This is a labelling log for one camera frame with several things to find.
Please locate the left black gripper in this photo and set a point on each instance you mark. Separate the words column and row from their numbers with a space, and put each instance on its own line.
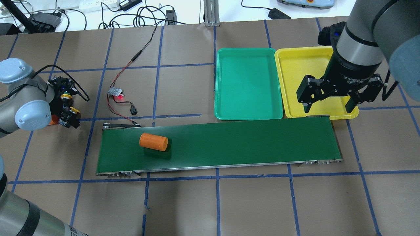
column 71, row 118

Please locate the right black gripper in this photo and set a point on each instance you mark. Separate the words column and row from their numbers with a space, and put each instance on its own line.
column 351, row 71

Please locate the plain orange cylinder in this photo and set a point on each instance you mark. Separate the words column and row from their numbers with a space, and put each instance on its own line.
column 155, row 142

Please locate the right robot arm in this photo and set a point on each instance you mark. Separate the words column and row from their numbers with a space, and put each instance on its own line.
column 375, row 50

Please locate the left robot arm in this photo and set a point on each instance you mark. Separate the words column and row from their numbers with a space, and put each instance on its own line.
column 31, row 104

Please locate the yellow push button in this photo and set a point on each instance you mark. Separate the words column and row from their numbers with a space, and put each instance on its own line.
column 67, row 99
column 74, row 113

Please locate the orange cylinder labelled 4680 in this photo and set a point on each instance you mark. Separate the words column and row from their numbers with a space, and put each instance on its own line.
column 54, row 120

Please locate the small controller circuit board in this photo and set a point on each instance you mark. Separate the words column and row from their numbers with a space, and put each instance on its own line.
column 114, row 91

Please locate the green tray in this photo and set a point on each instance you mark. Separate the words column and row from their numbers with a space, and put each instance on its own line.
column 247, row 85

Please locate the black power adapter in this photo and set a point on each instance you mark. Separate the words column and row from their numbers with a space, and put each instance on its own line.
column 277, row 14

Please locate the white power strip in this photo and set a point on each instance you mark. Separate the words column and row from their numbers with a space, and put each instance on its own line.
column 95, row 5

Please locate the green conveyor belt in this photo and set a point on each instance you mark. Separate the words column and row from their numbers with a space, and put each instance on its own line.
column 216, row 145

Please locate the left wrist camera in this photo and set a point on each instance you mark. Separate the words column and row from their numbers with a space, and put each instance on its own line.
column 61, row 86

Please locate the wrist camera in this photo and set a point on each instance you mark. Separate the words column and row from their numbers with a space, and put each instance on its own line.
column 330, row 35
column 61, row 86

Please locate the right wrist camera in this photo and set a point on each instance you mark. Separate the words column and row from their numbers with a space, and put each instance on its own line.
column 330, row 35

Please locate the aluminium frame post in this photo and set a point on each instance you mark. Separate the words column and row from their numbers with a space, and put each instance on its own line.
column 211, row 13

